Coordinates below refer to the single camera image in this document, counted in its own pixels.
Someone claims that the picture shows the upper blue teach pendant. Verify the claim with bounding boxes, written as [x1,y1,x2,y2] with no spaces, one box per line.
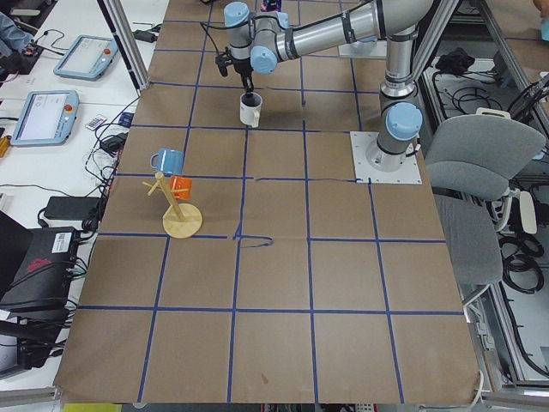
[53,35,118,81]

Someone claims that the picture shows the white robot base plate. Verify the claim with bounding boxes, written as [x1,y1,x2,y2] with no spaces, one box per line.
[350,131,422,185]

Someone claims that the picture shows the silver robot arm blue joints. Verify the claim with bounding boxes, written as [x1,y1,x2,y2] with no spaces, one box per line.
[223,0,424,168]

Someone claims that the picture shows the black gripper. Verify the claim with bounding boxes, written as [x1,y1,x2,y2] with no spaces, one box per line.
[215,47,256,103]

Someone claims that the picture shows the blue teach pendant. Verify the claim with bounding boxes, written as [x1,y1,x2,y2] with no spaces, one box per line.
[53,35,118,81]
[10,90,80,147]

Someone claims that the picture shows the aluminium frame post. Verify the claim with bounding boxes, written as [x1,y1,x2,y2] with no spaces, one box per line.
[97,0,150,91]

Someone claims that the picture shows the orange mug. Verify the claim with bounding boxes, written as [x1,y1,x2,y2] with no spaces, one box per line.
[169,175,192,201]

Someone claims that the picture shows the grey office chair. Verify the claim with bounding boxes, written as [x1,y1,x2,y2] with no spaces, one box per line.
[425,108,546,306]

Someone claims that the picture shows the white ribbed mug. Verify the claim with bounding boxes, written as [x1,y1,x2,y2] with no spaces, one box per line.
[239,92,262,128]

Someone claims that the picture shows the lower blue teach pendant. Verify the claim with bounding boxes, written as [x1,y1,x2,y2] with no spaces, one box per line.
[10,90,80,147]

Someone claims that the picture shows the black computer box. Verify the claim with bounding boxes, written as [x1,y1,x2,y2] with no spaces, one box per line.
[1,227,87,313]

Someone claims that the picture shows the small remote control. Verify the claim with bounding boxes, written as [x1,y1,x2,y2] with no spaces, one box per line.
[85,114,107,131]

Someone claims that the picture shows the blue mug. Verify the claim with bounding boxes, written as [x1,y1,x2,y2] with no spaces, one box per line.
[150,148,184,176]

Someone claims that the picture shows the wooden mug tree stand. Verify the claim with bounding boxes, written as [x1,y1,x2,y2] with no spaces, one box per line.
[143,172,203,239]

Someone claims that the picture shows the black power adapter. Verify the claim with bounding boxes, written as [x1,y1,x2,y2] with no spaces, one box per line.
[39,197,100,221]

